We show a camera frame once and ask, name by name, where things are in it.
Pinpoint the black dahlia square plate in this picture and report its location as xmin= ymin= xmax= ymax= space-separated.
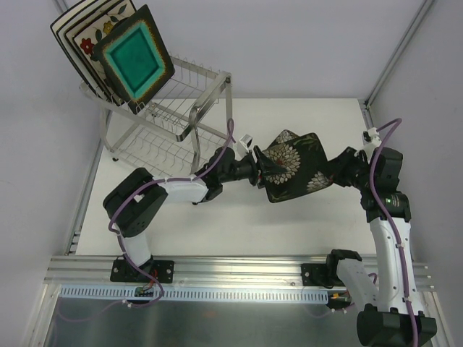
xmin=262 ymin=129 xmax=332 ymax=203

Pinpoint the cream floral square plate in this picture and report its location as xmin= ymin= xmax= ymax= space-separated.
xmin=70 ymin=1 xmax=136 ymax=104
xmin=61 ymin=1 xmax=108 ymax=100

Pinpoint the white square plate black rim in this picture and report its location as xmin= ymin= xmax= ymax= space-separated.
xmin=49 ymin=0 xmax=101 ymax=97

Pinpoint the round cream plate brown rim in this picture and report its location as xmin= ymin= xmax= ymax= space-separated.
xmin=96 ymin=20 xmax=127 ymax=105

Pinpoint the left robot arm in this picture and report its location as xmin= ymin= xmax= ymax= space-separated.
xmin=103 ymin=147 xmax=286 ymax=283

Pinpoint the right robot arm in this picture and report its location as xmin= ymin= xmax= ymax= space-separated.
xmin=324 ymin=147 xmax=437 ymax=346

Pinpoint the steel two-tier dish rack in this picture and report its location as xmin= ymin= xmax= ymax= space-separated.
xmin=80 ymin=56 xmax=232 ymax=176

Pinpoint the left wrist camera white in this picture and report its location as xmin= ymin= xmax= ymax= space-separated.
xmin=236 ymin=134 xmax=253 ymax=158

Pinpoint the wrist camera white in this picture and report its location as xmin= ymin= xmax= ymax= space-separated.
xmin=357 ymin=127 xmax=381 ymax=161
xmin=236 ymin=134 xmax=253 ymax=158

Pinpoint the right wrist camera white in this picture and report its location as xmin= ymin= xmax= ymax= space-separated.
xmin=357 ymin=127 xmax=381 ymax=161

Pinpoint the right aluminium frame post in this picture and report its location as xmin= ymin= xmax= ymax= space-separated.
xmin=363 ymin=0 xmax=436 ymax=110

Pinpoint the aluminium frame post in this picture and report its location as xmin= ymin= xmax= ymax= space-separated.
xmin=53 ymin=0 xmax=70 ymax=14
xmin=363 ymin=0 xmax=436 ymax=110

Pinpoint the slotted cable duct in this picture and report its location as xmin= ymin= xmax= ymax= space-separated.
xmin=59 ymin=285 xmax=329 ymax=305

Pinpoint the aluminium mounting rail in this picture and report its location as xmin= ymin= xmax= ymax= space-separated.
xmin=43 ymin=254 xmax=433 ymax=290

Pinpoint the left aluminium frame post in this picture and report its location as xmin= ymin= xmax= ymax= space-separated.
xmin=53 ymin=0 xmax=70 ymax=14

